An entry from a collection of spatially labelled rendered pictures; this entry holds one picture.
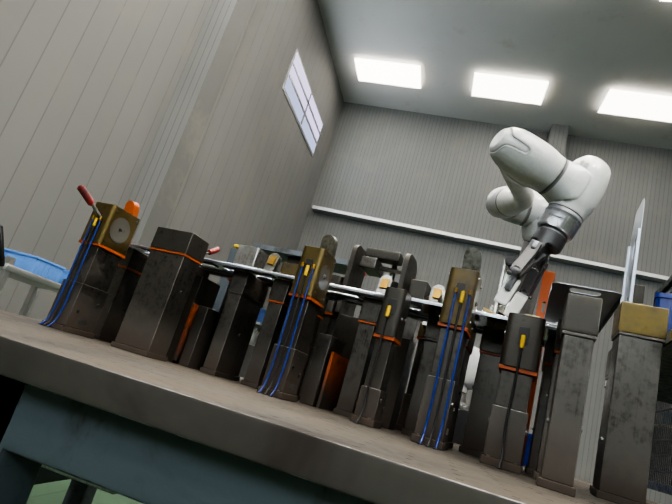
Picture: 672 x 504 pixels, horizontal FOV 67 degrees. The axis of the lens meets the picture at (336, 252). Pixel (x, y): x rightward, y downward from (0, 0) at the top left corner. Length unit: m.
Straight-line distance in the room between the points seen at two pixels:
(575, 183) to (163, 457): 1.05
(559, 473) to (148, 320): 0.97
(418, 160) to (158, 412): 9.81
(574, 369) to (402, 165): 9.46
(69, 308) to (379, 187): 8.84
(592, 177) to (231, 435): 1.05
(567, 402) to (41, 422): 0.69
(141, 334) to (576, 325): 0.99
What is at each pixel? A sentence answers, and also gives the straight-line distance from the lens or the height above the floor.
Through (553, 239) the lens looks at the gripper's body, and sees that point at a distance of 1.29.
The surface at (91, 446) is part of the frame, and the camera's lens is 0.65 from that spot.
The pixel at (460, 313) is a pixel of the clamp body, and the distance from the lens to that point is 1.02.
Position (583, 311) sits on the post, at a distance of 0.86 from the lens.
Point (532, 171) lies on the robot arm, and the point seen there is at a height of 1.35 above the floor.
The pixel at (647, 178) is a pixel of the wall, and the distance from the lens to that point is 10.73.
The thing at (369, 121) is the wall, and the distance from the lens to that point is 10.78.
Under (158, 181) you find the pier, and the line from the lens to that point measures 5.08.
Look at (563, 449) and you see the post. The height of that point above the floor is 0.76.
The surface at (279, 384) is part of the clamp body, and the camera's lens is 1.13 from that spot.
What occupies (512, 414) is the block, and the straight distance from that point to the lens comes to 1.01.
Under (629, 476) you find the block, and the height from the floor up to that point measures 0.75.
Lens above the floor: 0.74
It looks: 15 degrees up
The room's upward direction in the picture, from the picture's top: 16 degrees clockwise
